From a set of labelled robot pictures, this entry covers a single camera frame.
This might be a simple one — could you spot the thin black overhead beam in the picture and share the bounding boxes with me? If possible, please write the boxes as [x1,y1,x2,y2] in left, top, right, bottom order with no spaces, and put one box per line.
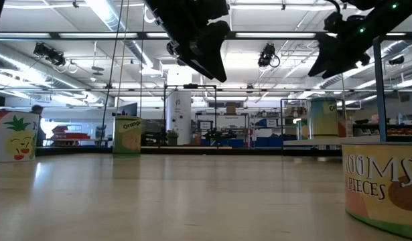
[0,87,412,93]

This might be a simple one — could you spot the green Orange label tin can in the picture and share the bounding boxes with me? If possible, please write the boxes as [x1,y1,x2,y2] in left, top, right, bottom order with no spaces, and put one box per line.
[112,115,143,155]

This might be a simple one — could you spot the pineapple picture tin can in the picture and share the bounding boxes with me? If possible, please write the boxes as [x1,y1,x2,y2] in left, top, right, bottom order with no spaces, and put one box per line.
[0,110,40,164]

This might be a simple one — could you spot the small green plant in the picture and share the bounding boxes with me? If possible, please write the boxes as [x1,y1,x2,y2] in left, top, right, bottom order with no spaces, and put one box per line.
[166,129,179,146]

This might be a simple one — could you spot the black metal table frame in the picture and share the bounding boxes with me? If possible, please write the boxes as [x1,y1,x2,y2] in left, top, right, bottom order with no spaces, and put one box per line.
[34,145,344,157]

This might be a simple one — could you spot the red storage bins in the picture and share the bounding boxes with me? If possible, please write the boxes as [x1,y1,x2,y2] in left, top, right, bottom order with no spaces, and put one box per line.
[51,125,92,141]

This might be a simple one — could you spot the blue storage bins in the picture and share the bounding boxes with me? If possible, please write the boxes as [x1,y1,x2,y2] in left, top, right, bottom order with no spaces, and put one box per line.
[252,135,297,148]

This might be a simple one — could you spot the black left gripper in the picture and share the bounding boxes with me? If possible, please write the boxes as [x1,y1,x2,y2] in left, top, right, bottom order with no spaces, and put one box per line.
[143,0,232,84]

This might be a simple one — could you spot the teal yellow label tin can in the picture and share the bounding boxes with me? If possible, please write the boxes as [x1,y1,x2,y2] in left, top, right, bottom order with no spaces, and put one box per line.
[308,96,340,139]

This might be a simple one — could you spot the black background robot arms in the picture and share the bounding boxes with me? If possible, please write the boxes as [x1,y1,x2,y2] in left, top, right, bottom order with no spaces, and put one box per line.
[204,127,238,145]

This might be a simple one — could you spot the white round pillar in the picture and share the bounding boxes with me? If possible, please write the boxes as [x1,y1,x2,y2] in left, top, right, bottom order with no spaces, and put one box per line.
[165,90,192,146]

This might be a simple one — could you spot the person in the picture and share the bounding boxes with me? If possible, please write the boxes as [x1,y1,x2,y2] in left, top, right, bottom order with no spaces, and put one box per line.
[29,104,48,147]

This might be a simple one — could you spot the black overhead beam light strips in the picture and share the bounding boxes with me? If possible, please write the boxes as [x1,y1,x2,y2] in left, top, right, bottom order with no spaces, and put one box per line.
[0,31,412,42]

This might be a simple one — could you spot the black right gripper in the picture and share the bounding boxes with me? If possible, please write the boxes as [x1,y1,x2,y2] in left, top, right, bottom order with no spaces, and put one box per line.
[307,17,383,80]

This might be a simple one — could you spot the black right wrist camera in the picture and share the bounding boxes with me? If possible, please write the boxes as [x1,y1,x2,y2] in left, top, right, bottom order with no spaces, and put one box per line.
[322,10,347,34]

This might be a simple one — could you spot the Mushrooms Pieces label tin can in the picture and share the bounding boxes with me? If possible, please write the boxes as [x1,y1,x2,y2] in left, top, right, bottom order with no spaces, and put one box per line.
[341,142,412,240]

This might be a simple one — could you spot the black ceiling-mounted device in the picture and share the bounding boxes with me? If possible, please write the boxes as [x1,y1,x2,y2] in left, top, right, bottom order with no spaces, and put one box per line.
[32,42,67,68]
[257,42,281,69]

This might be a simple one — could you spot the silver ventilation duct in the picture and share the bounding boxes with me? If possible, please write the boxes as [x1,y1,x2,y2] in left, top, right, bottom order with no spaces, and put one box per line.
[84,0,156,70]

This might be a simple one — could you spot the black monitor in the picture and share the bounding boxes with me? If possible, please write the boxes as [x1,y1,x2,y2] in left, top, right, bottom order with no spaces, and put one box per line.
[117,102,139,117]

